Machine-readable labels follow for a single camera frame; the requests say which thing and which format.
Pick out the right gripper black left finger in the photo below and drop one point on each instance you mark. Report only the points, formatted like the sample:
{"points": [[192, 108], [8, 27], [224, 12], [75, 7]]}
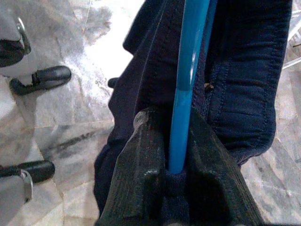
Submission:
{"points": [[136, 176]]}

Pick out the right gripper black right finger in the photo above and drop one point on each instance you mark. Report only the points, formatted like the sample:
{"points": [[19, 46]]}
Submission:
{"points": [[211, 183]]}

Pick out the blue plastic hanger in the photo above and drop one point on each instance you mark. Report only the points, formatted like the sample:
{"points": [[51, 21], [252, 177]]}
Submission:
{"points": [[181, 117]]}

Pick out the dark navy garment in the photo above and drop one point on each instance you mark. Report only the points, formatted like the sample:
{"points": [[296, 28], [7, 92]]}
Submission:
{"points": [[247, 94]]}

